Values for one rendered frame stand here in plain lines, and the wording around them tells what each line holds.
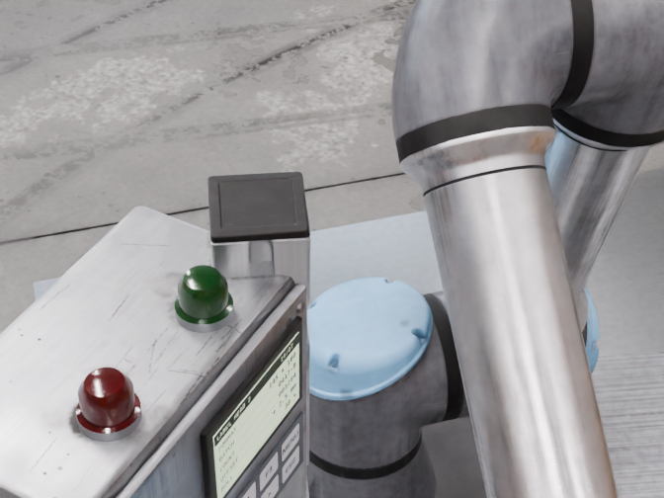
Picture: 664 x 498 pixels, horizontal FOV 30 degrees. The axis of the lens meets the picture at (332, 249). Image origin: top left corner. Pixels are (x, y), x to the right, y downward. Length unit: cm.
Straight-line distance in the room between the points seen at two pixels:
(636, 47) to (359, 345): 40
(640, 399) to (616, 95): 68
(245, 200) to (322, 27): 301
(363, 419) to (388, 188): 194
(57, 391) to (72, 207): 244
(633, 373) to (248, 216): 94
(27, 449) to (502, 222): 32
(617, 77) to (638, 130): 7
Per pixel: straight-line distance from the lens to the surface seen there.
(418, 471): 117
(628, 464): 136
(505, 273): 71
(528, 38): 73
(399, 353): 104
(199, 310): 54
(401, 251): 156
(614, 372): 145
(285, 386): 58
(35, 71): 345
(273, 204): 57
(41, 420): 52
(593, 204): 92
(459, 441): 128
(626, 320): 151
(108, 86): 336
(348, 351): 104
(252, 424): 57
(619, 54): 77
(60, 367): 54
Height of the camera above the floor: 186
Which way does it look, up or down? 42 degrees down
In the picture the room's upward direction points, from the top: 1 degrees clockwise
